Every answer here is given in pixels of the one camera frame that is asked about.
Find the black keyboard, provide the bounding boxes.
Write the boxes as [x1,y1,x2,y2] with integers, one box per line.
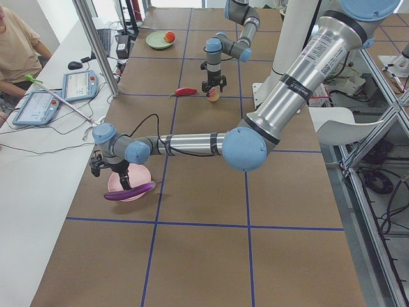
[96,28,111,57]

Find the aluminium frame post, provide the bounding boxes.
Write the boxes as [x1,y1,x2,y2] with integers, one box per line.
[72,0,119,98]

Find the white chair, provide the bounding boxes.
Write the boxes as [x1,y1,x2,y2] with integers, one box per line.
[309,107,383,145]

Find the black camera cable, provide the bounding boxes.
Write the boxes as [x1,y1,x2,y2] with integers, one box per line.
[129,113,218,157]

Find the red white plastic basket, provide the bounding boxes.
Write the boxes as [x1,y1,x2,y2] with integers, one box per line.
[307,83,330,107]

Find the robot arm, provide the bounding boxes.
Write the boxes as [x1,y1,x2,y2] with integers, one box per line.
[90,1,399,191]
[201,1,260,102]

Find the metal rod green clip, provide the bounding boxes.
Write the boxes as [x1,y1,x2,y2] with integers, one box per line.
[24,74,105,127]

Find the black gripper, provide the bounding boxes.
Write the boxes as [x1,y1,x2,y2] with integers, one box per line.
[200,62,227,97]
[89,152,132,191]

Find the red chili pepper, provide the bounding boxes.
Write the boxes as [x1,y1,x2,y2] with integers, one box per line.
[169,87,197,98]

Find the teach pendant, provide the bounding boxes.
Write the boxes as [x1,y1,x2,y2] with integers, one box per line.
[12,91,60,125]
[62,70,98,102]

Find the near teach pendant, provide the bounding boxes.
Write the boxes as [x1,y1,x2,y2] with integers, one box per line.
[12,91,60,125]

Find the purple eggplant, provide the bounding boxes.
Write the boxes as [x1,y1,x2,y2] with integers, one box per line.
[104,181,162,201]

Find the green plate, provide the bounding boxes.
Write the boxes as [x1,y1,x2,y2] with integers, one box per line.
[146,31,176,50]

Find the black computer mouse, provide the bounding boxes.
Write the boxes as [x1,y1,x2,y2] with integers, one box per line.
[67,61,83,70]

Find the seated person beige shirt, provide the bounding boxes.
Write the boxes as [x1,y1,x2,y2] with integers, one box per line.
[1,6,52,105]

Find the pink yellow peach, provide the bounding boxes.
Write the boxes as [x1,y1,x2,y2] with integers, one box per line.
[206,88,220,102]

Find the black power adapter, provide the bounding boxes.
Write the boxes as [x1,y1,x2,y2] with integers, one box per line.
[116,35,130,59]

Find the far teach pendant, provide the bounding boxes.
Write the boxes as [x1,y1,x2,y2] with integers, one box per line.
[62,70,98,102]

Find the pink plate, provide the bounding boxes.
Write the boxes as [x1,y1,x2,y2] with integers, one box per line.
[104,164,156,201]

